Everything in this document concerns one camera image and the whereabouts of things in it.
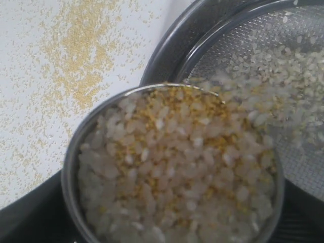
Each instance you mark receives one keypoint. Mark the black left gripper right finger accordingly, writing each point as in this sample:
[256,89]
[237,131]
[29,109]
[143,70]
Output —
[298,216]

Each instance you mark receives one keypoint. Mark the small steel cup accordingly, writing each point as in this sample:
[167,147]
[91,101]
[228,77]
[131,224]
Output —
[171,163]

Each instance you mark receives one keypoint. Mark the round steel mesh sieve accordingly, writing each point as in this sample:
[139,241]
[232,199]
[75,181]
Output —
[253,50]

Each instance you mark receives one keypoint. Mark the rice and millet mixture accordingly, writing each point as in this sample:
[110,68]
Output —
[186,165]

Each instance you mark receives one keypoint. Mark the yellow millet pile on table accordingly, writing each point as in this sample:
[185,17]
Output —
[77,50]

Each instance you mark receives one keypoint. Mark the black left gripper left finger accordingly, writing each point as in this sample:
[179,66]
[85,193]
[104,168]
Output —
[42,215]

